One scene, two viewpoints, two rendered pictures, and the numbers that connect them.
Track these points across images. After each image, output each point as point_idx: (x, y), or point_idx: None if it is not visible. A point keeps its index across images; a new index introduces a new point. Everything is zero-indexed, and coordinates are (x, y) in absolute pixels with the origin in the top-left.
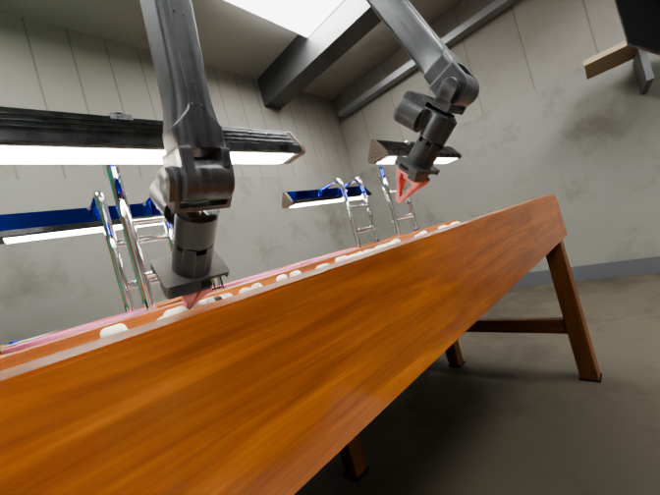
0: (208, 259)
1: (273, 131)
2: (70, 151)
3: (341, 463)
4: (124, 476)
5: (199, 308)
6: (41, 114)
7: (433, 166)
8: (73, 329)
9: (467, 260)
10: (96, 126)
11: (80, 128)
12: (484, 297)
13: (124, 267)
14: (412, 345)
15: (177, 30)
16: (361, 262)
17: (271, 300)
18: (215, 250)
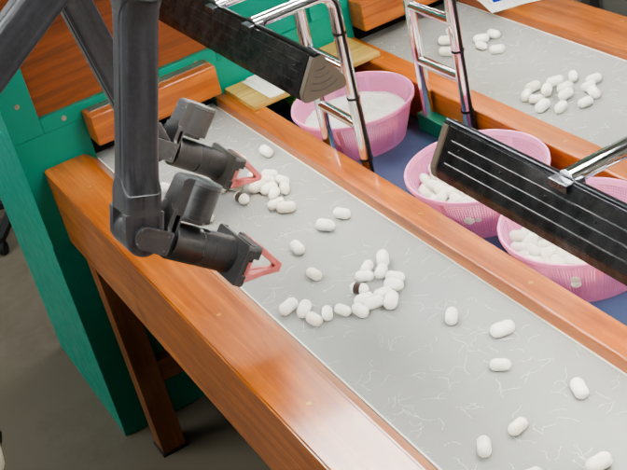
0: (202, 174)
1: (295, 49)
2: None
3: None
4: (97, 249)
5: None
6: (187, 2)
7: (238, 273)
8: (395, 76)
9: (217, 376)
10: (197, 20)
11: (191, 22)
12: (239, 425)
13: (416, 38)
14: (170, 343)
15: (92, 72)
16: (137, 270)
17: (110, 243)
18: (234, 161)
